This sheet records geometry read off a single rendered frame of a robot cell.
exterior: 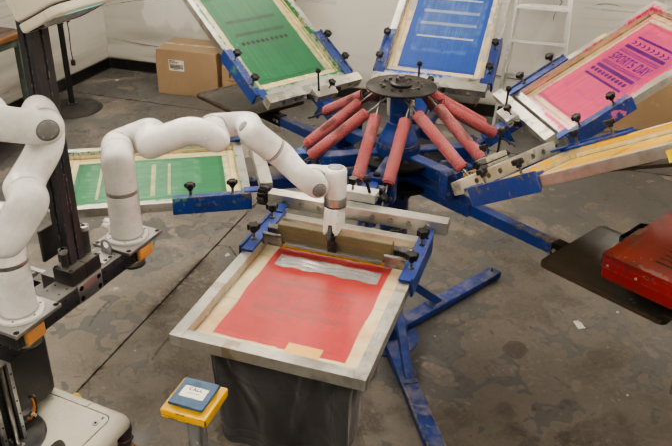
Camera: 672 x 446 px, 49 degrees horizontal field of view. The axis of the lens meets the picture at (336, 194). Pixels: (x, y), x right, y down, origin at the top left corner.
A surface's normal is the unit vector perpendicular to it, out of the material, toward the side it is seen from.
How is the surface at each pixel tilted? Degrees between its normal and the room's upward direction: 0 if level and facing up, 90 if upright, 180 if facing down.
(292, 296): 0
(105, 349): 0
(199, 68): 90
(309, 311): 0
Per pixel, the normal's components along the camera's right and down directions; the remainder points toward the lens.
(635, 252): 0.01, -0.89
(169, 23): -0.33, 0.43
